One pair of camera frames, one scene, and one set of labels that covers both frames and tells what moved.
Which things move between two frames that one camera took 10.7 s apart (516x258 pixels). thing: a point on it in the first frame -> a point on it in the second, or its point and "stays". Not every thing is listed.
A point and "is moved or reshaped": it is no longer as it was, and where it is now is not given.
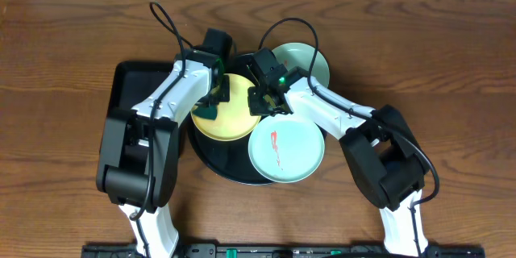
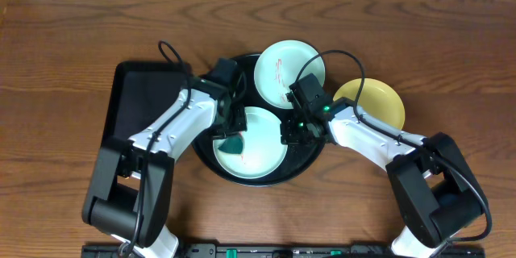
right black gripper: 255,106 -> 288,135
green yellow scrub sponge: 205,112 is moved or reshaped
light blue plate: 286,147 is moved or reshaped
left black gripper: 226,87 -> 242,113
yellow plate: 233,119 is moved or reshaped
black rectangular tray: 132,83 stays
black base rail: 285,251 stays
